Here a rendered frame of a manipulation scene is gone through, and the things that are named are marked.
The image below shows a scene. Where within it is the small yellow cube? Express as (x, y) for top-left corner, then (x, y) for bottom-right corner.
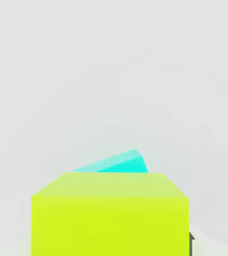
(31, 171), (190, 256)

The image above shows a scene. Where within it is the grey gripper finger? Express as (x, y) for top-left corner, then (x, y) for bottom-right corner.
(189, 223), (214, 256)

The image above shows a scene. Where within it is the small cyan cube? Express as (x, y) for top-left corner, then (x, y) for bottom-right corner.
(73, 148), (149, 174)

